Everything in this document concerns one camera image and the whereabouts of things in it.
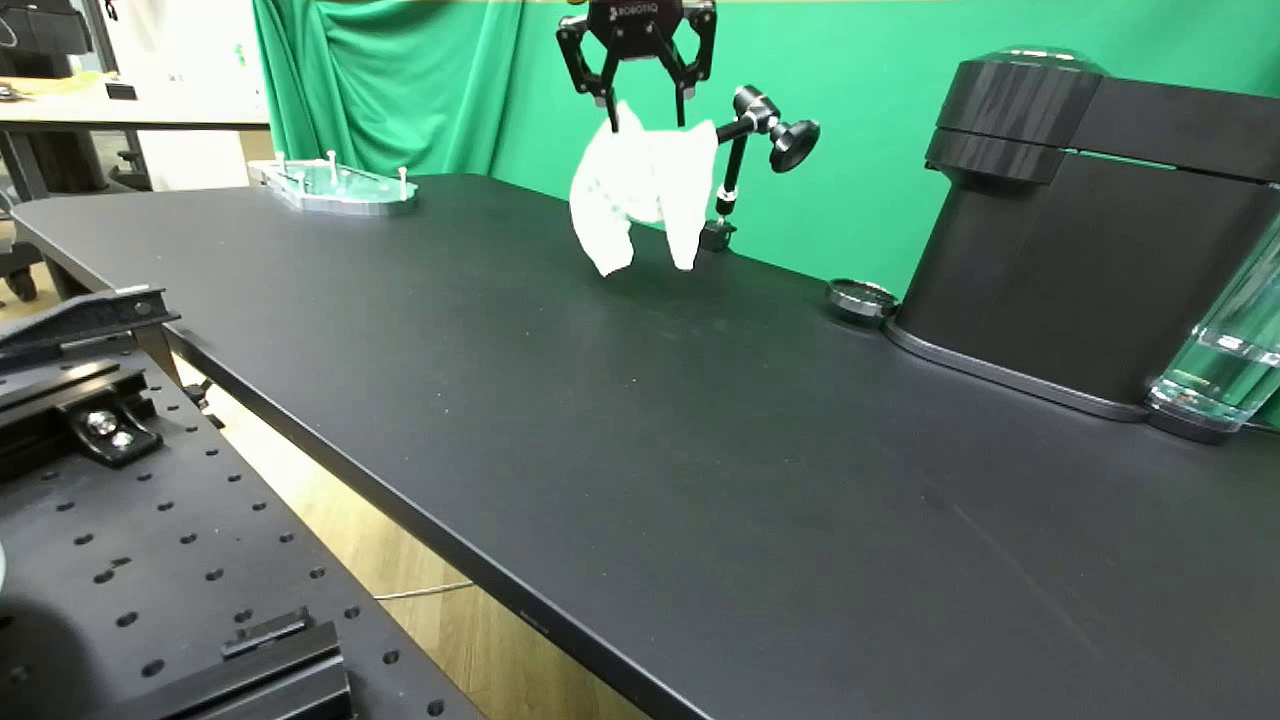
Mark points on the white cloth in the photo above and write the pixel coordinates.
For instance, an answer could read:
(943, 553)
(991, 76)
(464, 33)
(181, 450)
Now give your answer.
(640, 181)

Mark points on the light wooden side desk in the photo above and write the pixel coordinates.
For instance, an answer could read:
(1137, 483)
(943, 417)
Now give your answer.
(82, 107)

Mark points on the green backdrop curtain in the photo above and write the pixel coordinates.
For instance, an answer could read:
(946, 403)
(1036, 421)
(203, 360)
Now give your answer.
(865, 201)

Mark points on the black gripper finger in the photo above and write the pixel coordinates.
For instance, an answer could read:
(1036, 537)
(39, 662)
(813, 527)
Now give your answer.
(697, 60)
(581, 65)

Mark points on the black coffee machine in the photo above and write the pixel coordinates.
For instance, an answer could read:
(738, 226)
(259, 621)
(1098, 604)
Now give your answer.
(1064, 264)

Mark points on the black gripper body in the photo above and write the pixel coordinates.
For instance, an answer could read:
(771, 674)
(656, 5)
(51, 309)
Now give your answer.
(636, 25)

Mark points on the black perforated breadboard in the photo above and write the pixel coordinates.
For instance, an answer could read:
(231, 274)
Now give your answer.
(160, 562)

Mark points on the clear glass jar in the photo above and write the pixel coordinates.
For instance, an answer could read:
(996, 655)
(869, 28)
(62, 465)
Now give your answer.
(1222, 360)

